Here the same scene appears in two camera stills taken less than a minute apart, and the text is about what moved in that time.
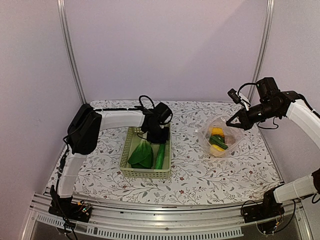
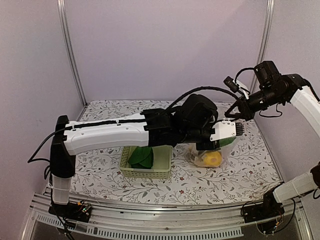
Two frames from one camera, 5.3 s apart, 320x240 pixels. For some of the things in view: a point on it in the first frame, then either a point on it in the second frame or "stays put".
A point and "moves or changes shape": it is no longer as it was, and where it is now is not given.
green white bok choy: [142, 155] stays put
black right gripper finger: [240, 114] → [227, 113]
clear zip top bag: [217, 137] moves or changes shape
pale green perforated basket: [135, 135] stays put
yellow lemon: [218, 148] moves or changes shape
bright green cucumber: [160, 156] → [226, 141]
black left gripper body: [157, 135] → [193, 136]
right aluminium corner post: [264, 46] stays put
